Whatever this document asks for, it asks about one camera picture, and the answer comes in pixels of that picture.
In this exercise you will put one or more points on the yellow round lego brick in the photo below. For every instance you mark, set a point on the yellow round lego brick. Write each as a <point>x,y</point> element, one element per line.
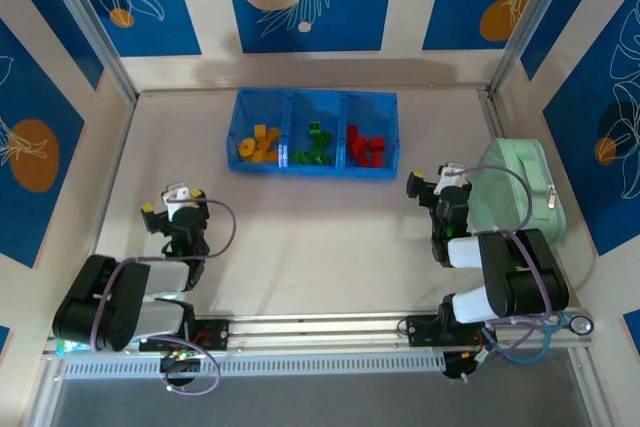
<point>246,148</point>

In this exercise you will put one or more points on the yellow curved lego brick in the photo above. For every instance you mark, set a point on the yellow curved lego brick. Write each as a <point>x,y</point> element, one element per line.
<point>261,143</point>

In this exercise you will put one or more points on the red curved lego brick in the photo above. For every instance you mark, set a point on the red curved lego brick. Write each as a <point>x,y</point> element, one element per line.
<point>352,133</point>

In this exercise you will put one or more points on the green sloped lego brick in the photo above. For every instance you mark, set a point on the green sloped lego brick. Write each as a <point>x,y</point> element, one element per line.
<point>312,157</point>

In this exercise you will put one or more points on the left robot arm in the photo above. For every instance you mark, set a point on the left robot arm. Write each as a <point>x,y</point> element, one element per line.
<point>95,307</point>

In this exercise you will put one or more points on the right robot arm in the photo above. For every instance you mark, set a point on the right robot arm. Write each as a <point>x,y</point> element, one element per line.
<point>520,277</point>

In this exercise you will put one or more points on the mint green zipper pouch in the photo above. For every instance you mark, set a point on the mint green zipper pouch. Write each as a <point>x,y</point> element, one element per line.
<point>530,182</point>

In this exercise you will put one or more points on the blue three-compartment bin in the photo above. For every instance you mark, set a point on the blue three-compartment bin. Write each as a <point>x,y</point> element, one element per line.
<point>315,112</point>

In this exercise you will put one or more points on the blue snack packet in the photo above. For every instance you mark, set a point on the blue snack packet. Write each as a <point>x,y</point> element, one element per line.
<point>67,347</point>

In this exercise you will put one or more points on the round silver disc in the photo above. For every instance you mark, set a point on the round silver disc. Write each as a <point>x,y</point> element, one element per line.
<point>581,325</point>

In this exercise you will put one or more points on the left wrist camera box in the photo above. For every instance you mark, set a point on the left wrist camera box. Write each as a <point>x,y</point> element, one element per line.
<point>176,194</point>

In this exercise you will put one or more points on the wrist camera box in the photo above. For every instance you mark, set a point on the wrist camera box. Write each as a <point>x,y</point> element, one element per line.
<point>452,172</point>
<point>176,194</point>

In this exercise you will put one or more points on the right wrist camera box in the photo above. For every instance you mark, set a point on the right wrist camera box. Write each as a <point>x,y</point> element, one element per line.
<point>452,172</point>

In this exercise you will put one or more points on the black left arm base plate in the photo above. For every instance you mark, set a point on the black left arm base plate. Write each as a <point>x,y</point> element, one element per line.
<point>215,334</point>

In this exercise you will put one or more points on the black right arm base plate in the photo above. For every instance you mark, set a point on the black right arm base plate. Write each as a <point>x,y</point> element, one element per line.
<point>422,332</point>

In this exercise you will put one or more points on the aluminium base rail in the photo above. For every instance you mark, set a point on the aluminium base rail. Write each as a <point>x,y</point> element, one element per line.
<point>320,332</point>

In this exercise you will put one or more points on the aluminium frame post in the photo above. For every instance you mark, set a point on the aluminium frame post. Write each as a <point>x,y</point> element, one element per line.
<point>530,22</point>
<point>95,32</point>

